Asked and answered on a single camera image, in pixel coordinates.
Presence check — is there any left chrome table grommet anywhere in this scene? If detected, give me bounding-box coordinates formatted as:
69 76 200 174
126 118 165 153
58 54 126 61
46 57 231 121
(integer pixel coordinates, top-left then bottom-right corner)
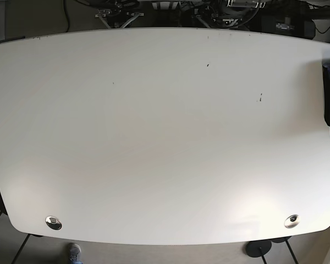
45 216 62 230

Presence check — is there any chrome table grommet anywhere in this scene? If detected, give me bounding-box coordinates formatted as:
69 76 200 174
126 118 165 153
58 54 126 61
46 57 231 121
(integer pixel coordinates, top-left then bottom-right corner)
284 214 300 229
45 216 62 230

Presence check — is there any black round stand base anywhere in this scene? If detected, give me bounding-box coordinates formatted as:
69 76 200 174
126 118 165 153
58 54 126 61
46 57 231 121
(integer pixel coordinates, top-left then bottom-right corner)
245 240 272 258

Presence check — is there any grey sneaker shoe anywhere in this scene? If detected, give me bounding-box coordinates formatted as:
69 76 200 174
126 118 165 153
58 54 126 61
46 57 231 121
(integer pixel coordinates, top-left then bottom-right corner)
68 243 82 263

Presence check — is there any right chrome table grommet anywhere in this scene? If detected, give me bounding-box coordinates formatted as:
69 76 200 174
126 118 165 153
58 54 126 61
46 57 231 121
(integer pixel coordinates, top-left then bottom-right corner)
284 214 300 229

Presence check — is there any black electronics box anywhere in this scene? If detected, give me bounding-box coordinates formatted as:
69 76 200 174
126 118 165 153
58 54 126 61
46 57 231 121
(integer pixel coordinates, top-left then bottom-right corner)
260 15 316 40

